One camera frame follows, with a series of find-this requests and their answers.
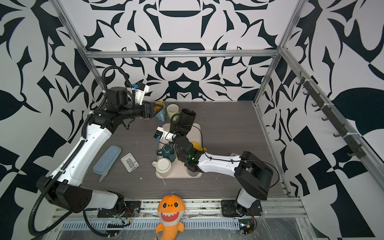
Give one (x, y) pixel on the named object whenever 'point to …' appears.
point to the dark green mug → (169, 152)
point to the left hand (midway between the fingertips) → (158, 102)
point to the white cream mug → (163, 166)
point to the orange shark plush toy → (171, 211)
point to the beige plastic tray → (178, 170)
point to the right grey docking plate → (232, 154)
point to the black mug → (182, 127)
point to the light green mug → (173, 109)
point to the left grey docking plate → (130, 162)
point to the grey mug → (191, 173)
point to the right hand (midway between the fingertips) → (177, 120)
